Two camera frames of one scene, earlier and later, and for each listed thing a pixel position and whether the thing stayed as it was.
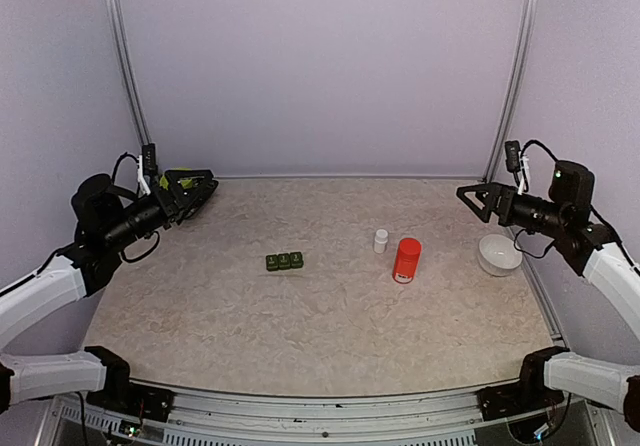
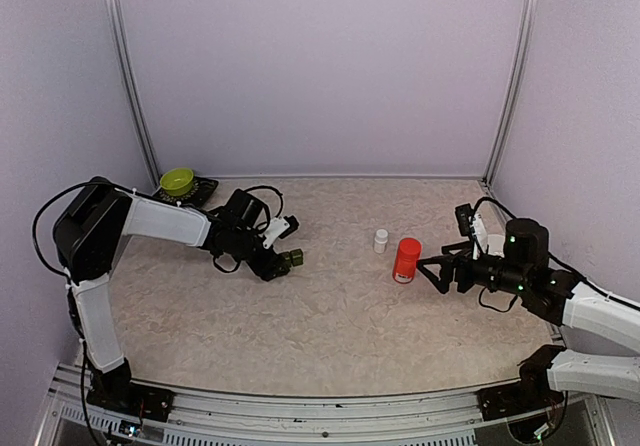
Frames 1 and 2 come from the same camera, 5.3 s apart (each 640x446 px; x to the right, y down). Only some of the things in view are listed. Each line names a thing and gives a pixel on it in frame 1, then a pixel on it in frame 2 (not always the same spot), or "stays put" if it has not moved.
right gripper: [495, 191] → [462, 264]
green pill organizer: [284, 261] stays put
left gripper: [170, 203] → [267, 268]
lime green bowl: [186, 183] stays put
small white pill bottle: [380, 241] stays put
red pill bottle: [406, 260] stays put
